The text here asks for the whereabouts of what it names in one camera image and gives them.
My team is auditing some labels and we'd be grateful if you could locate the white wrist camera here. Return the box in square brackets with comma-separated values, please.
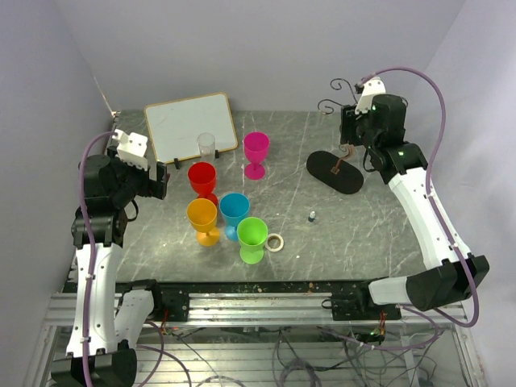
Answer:
[354, 75, 386, 115]
[111, 129, 148, 171]

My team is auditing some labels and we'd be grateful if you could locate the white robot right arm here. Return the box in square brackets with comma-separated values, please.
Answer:
[340, 94, 489, 319]

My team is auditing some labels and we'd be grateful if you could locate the blue plastic wine glass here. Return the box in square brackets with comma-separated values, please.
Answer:
[219, 193, 251, 242]

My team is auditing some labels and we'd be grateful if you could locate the copper wire wine glass rack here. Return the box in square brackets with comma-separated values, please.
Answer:
[306, 78, 364, 195]

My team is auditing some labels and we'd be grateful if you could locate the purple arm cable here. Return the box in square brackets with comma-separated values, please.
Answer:
[78, 131, 193, 387]
[318, 66, 481, 352]

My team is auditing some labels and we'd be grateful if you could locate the orange plastic wine glass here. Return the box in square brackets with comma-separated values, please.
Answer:
[187, 198, 220, 247]

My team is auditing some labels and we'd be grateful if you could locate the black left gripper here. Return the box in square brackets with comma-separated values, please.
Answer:
[106, 145, 169, 206]

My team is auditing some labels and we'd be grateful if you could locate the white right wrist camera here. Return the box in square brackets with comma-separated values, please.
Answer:
[354, 75, 386, 115]

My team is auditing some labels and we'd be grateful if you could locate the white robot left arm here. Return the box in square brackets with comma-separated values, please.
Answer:
[51, 155, 169, 386]

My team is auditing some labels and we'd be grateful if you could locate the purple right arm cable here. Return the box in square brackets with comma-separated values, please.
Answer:
[318, 66, 481, 352]

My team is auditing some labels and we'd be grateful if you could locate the white tape roll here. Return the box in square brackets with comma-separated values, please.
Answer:
[265, 233, 285, 252]

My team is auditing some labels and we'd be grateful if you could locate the magenta plastic wine glass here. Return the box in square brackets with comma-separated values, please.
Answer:
[243, 131, 270, 181]

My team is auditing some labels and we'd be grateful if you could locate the red plastic wine glass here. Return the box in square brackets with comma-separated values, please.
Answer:
[187, 161, 218, 206]

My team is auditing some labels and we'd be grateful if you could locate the small framed whiteboard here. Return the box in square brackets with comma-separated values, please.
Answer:
[144, 93, 239, 164]

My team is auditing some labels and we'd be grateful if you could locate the clear wine glass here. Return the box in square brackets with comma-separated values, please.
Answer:
[197, 132, 215, 158]

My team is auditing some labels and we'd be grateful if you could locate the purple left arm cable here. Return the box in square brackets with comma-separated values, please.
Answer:
[78, 131, 193, 387]

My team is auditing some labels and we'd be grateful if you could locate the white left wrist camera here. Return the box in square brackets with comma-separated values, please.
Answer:
[111, 129, 148, 171]

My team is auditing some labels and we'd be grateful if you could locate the aluminium mounting rail frame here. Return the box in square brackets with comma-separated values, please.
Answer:
[23, 281, 488, 386]

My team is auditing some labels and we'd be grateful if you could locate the green plastic wine glass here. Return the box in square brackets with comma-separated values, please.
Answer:
[237, 217, 268, 264]

